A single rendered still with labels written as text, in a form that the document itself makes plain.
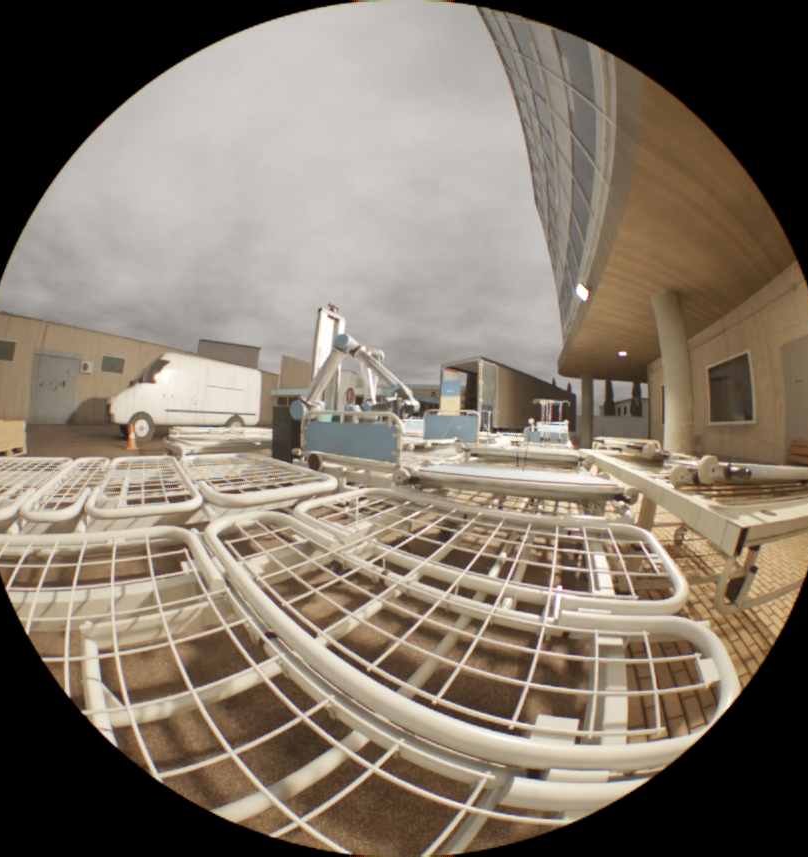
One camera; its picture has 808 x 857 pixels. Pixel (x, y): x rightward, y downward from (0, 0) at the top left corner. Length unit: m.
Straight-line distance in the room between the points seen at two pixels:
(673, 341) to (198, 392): 11.09
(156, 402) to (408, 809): 8.10
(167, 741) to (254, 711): 0.28
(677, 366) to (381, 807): 5.34
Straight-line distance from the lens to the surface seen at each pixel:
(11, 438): 6.04
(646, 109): 3.13
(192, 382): 8.48
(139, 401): 7.93
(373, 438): 1.36
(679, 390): 5.08
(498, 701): 0.87
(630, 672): 1.08
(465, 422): 3.21
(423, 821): 0.73
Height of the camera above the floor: 0.73
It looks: 1 degrees down
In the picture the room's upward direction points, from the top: 3 degrees clockwise
